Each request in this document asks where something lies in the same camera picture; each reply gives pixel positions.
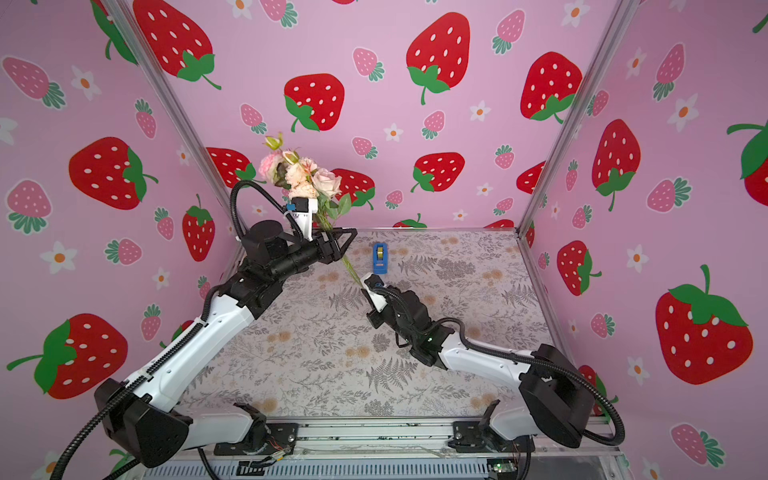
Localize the aluminium corner post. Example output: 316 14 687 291
104 0 241 225
516 0 640 239

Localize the aluminium corner post left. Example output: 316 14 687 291
104 0 241 225

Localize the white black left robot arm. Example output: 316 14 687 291
95 220 357 468

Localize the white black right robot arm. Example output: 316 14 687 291
363 287 595 448

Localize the aluminium corner post right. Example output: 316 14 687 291
516 0 640 239

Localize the pink artificial flower bouquet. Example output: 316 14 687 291
256 134 363 287

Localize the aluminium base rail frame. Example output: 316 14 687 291
119 416 631 480

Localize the blue tape dispenser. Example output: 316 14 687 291
372 243 389 275

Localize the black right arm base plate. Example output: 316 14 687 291
447 421 535 454

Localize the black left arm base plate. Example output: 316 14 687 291
214 422 299 457

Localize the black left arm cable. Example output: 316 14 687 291
49 179 301 480

